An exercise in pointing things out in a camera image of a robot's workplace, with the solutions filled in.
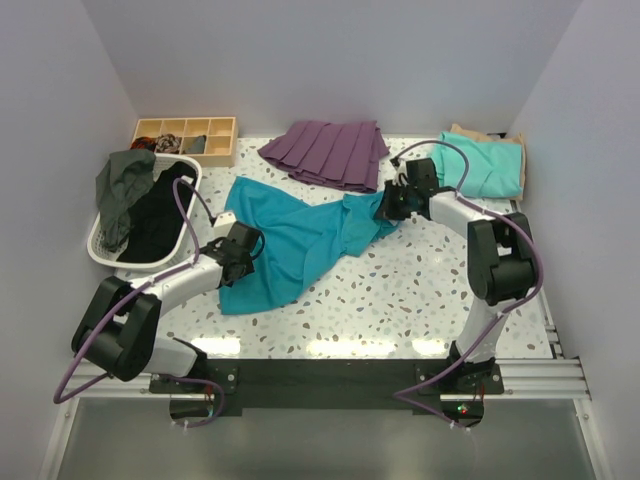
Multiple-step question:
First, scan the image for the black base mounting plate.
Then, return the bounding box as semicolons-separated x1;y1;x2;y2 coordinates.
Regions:
149;359;505;420

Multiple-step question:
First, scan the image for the mint green folded shirt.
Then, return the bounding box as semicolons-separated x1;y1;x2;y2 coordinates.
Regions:
431;132;523;199

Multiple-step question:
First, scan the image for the aluminium frame rail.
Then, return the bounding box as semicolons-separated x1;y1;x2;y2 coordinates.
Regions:
77;359;591;400

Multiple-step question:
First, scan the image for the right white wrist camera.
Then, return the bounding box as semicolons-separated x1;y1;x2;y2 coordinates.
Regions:
390;157;410;187

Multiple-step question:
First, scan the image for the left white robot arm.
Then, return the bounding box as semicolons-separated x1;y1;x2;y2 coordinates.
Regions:
71;222;265;392

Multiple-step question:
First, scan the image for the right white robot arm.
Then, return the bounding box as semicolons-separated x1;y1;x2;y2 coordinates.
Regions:
375;158;543;393

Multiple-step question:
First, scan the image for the white laundry basket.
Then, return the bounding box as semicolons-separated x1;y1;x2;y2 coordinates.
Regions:
88;153;203;274

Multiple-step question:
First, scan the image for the black garment in basket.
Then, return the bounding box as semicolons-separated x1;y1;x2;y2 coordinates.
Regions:
118;161;197;263

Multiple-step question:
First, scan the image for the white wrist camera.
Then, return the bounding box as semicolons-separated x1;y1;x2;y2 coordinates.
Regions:
390;157;410;187
212;211;236;236

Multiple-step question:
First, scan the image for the purple pleated skirt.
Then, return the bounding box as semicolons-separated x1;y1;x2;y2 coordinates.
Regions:
258;120;389;193

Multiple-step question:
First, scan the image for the teal t shirt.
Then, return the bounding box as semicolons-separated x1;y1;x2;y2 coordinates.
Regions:
219;177;399;315

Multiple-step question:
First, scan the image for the wooden compartment organizer box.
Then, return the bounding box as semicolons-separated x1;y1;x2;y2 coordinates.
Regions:
130;117;239;168

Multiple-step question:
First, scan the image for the patterned brown fabric roll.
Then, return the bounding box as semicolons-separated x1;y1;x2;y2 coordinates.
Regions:
155;133;182;154

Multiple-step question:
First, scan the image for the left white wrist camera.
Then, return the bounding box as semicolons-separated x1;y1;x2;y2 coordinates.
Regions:
212;211;236;236

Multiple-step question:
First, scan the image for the tan folded cloth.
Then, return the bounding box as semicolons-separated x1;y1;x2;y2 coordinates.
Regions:
442;124;526;200

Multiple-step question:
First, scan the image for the dark grey fabric roll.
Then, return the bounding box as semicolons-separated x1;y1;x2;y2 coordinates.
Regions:
182;135;207;156

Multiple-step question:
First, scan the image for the red black fabric roll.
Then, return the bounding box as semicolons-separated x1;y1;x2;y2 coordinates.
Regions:
130;136;156;152

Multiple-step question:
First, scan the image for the dark green garment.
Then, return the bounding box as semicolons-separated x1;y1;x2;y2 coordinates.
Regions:
95;149;156;252

